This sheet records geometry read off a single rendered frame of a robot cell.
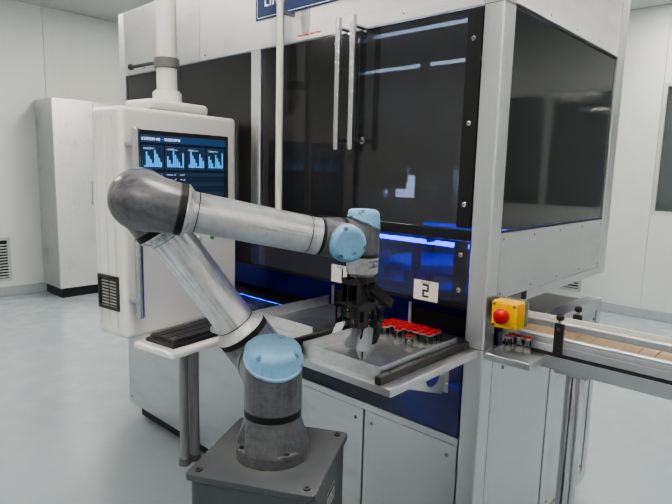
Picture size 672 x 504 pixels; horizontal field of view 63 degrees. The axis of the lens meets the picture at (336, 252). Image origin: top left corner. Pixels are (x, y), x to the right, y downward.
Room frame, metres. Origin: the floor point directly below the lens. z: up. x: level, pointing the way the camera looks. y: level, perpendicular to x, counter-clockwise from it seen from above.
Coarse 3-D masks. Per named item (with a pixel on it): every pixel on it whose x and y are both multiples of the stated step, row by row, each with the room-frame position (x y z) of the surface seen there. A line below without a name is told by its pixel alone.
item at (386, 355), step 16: (336, 336) 1.50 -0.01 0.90; (304, 352) 1.40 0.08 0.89; (320, 352) 1.36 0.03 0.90; (336, 352) 1.33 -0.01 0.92; (352, 352) 1.43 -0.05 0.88; (384, 352) 1.43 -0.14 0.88; (400, 352) 1.44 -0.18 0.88; (416, 352) 1.34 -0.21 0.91; (432, 352) 1.39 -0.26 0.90; (352, 368) 1.29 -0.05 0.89; (368, 368) 1.25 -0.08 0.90; (384, 368) 1.24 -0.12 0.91
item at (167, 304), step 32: (96, 128) 1.81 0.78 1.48; (128, 128) 1.76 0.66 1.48; (160, 128) 1.86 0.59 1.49; (192, 128) 1.97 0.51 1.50; (224, 128) 2.09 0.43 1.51; (96, 160) 1.82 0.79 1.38; (128, 160) 1.76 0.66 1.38; (160, 160) 1.85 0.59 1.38; (192, 160) 1.96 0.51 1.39; (224, 160) 2.08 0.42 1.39; (96, 192) 1.82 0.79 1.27; (224, 192) 2.08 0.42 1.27; (96, 224) 1.82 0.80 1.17; (128, 256) 1.75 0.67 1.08; (224, 256) 2.09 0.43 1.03; (128, 288) 1.75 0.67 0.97; (160, 288) 1.85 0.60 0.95; (128, 320) 1.75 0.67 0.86; (160, 320) 1.84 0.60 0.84; (192, 320) 1.96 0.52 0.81
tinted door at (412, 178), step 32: (384, 32) 1.74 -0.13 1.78; (416, 32) 1.66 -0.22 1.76; (448, 32) 1.59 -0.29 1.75; (384, 64) 1.73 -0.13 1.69; (416, 64) 1.66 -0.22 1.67; (448, 64) 1.58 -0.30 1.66; (480, 64) 1.52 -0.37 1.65; (384, 96) 1.73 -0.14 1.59; (416, 96) 1.65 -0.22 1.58; (448, 96) 1.58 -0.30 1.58; (384, 128) 1.73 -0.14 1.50; (416, 128) 1.65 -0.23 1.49; (448, 128) 1.58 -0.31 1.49; (384, 160) 1.73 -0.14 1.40; (416, 160) 1.65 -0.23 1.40; (448, 160) 1.57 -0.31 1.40; (384, 192) 1.72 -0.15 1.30; (416, 192) 1.64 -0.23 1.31; (448, 192) 1.57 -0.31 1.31; (416, 224) 1.64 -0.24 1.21; (448, 224) 1.56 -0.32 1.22
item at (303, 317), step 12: (312, 300) 1.91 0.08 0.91; (324, 300) 1.95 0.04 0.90; (264, 312) 1.70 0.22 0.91; (276, 312) 1.78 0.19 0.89; (288, 312) 1.82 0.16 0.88; (300, 312) 1.83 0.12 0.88; (312, 312) 1.84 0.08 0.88; (324, 312) 1.84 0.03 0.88; (384, 312) 1.80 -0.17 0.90; (276, 324) 1.65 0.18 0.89; (288, 324) 1.62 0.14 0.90; (300, 324) 1.58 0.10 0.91; (312, 324) 1.69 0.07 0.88; (324, 324) 1.58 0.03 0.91
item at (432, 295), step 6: (414, 282) 1.62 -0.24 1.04; (420, 282) 1.61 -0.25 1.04; (426, 282) 1.59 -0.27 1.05; (432, 282) 1.58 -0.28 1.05; (414, 288) 1.62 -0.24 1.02; (420, 288) 1.61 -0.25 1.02; (426, 288) 1.59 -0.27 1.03; (432, 288) 1.58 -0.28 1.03; (414, 294) 1.62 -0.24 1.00; (420, 294) 1.61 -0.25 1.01; (426, 294) 1.59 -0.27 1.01; (432, 294) 1.58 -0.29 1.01; (426, 300) 1.59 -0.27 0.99; (432, 300) 1.58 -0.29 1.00
